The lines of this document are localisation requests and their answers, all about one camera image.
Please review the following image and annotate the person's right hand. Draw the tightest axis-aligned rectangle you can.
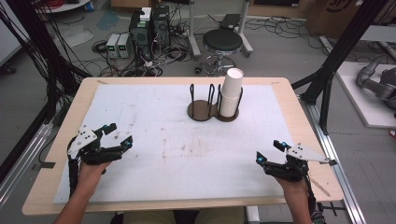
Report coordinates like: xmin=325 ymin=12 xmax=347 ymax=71
xmin=275 ymin=175 xmax=310 ymax=200

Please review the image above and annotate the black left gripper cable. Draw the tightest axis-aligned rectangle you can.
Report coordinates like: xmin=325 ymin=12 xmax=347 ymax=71
xmin=67 ymin=153 xmax=80 ymax=198

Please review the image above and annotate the person's left hand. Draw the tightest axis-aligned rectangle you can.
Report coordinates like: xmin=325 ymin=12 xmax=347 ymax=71
xmin=75 ymin=159 xmax=112 ymax=191

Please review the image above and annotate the black flat device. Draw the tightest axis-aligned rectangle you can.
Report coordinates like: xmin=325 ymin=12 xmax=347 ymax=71
xmin=219 ymin=13 xmax=242 ymax=31

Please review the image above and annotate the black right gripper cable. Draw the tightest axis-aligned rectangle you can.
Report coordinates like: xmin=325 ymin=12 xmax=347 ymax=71
xmin=303 ymin=161 xmax=326 ymax=224

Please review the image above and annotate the black metal frame stand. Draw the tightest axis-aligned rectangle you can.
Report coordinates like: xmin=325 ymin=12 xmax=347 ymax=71
xmin=290 ymin=0 xmax=390 ymax=135
xmin=0 ymin=0 xmax=92 ymax=185

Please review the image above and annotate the white floor board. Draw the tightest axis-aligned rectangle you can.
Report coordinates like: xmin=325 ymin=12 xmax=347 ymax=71
xmin=335 ymin=61 xmax=396 ymax=129

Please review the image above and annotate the brown cardboard box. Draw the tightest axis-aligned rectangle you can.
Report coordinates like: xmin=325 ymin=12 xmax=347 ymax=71
xmin=306 ymin=0 xmax=387 ymax=39

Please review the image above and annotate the aluminium rail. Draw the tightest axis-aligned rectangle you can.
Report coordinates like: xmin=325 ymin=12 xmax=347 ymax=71
xmin=0 ymin=122 xmax=54 ymax=208
xmin=299 ymin=94 xmax=368 ymax=224

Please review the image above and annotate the black round stool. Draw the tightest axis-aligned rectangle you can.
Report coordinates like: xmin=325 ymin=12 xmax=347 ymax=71
xmin=200 ymin=27 xmax=245 ymax=77

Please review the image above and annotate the dark brown wire cup holder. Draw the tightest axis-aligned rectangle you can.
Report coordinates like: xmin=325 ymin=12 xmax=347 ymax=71
xmin=187 ymin=82 xmax=244 ymax=123

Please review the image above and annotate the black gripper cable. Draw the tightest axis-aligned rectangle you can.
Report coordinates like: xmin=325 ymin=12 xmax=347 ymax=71
xmin=303 ymin=161 xmax=326 ymax=224
xmin=67 ymin=153 xmax=80 ymax=198

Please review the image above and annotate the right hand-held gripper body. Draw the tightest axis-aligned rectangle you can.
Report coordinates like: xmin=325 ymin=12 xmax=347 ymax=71
xmin=262 ymin=143 xmax=339 ymax=183

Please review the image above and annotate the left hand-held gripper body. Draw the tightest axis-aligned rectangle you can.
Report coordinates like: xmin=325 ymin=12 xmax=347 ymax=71
xmin=66 ymin=124 xmax=124 ymax=166

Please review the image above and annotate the white table frame leg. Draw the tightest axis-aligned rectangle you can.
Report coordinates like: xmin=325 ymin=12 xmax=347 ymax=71
xmin=236 ymin=0 xmax=255 ymax=59
xmin=186 ymin=0 xmax=203 ymax=61

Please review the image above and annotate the white table mat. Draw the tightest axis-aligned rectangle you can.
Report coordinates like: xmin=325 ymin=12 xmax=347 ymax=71
xmin=52 ymin=83 xmax=295 ymax=204

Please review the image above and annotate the stack of white paper cups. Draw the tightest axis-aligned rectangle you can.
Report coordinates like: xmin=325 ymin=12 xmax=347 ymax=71
xmin=219 ymin=67 xmax=245 ymax=119

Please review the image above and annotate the grey bench power supply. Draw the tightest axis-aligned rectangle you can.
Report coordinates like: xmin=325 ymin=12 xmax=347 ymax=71
xmin=117 ymin=33 xmax=134 ymax=59
xmin=106 ymin=33 xmax=121 ymax=59

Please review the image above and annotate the tangle of floor cables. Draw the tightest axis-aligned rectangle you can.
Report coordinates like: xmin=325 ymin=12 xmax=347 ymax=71
xmin=92 ymin=18 xmax=195 ymax=78

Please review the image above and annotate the black computer tower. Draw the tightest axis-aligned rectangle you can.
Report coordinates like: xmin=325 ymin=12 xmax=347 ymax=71
xmin=151 ymin=5 xmax=172 ymax=48
xmin=128 ymin=10 xmax=152 ymax=62

